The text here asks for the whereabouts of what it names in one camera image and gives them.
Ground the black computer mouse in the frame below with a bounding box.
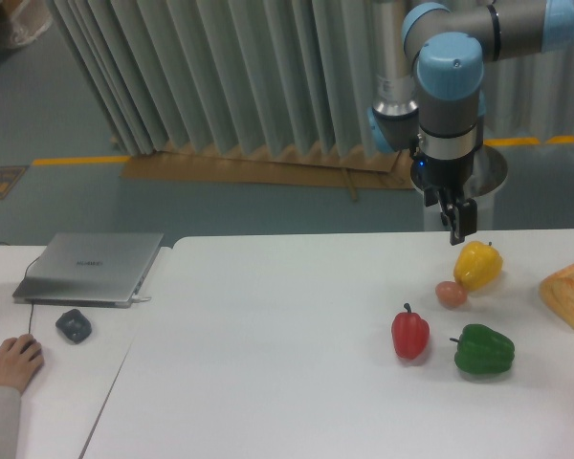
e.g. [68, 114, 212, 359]
[20, 339, 42, 362]

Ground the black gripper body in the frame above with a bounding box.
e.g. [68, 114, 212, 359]
[409, 134, 479, 207]

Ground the grey sleeved forearm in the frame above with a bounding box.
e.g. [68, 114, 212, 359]
[0, 386, 21, 458]

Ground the brown egg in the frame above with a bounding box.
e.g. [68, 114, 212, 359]
[435, 281, 468, 308]

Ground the brown cardboard sheet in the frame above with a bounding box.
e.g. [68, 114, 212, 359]
[121, 142, 413, 201]

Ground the person's hand on mouse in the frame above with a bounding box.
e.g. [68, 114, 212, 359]
[0, 334, 44, 395]

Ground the orange bread loaf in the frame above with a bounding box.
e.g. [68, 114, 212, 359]
[539, 263, 574, 330]

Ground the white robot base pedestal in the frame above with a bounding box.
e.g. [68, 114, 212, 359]
[410, 144, 508, 231]

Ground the pale green folding curtain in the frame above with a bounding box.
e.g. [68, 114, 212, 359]
[42, 0, 574, 166]

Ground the red bell pepper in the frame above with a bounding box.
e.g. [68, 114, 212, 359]
[391, 303, 430, 360]

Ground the silver closed laptop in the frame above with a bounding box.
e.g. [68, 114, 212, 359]
[12, 232, 164, 307]

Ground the green bell pepper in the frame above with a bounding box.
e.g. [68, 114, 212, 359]
[451, 323, 516, 375]

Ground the yellow bell pepper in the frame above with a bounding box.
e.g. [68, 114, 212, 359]
[453, 241, 503, 292]

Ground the dark grey small device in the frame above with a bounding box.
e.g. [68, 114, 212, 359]
[55, 309, 93, 344]

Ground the white plastic bag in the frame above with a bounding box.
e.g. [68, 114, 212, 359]
[0, 0, 53, 49]

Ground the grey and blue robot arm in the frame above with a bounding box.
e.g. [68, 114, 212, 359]
[367, 1, 574, 245]

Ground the black mouse cable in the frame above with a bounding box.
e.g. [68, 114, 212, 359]
[0, 241, 49, 339]

